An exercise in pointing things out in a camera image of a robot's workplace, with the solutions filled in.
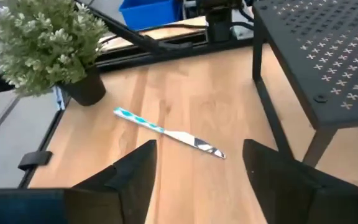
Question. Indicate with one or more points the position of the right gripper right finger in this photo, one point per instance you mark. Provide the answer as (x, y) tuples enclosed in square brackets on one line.
[(284, 193)]

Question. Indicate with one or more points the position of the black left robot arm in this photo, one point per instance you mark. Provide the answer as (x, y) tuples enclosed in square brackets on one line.
[(217, 25)]

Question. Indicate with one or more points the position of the potted artificial green plant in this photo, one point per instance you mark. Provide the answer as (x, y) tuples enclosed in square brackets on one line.
[(42, 46)]

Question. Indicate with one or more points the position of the black table edge clamp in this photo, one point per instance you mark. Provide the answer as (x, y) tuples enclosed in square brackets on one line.
[(34, 159)]

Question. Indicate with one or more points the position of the silver aluminium post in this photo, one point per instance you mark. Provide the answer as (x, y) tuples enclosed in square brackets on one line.
[(60, 97)]

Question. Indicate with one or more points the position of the black perforated metal shelf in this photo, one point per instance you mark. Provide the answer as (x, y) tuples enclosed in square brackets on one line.
[(322, 62)]

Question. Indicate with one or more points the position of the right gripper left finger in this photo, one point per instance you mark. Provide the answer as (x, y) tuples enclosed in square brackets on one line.
[(129, 186)]

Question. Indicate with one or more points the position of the blue plastic bin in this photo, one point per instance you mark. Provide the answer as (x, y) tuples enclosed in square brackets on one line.
[(149, 12)]

